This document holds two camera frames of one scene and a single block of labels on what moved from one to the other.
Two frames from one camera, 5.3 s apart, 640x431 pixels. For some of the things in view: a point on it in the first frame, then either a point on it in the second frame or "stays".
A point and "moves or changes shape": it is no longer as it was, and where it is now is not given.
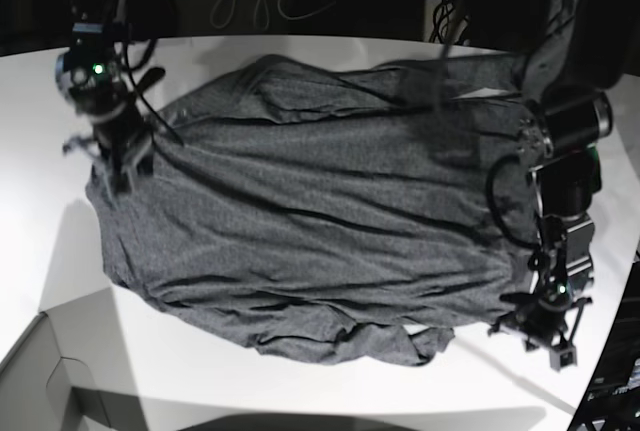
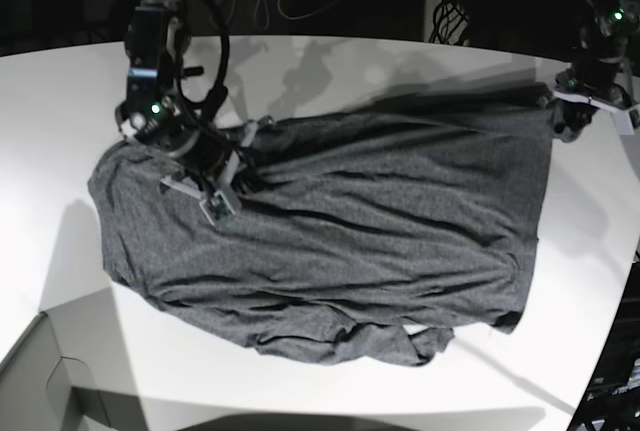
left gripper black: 122,134 to 207,155
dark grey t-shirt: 308,212 moves or changes shape
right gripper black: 551,311 to 603,81
